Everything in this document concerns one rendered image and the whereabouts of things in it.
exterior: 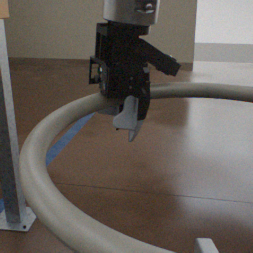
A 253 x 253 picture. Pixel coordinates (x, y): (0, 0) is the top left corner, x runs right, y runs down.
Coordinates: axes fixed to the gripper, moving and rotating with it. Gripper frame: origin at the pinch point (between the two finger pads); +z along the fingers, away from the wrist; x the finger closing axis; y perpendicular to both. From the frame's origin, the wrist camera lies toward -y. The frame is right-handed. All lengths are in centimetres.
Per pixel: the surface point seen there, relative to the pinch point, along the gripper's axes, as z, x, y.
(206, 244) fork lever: -13.6, 37.6, 18.9
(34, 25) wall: 107, -606, -175
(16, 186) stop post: 76, -89, 0
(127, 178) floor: 97, -97, -72
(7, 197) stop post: 83, -91, 4
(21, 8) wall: 78, -626, -158
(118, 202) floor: 94, -76, -53
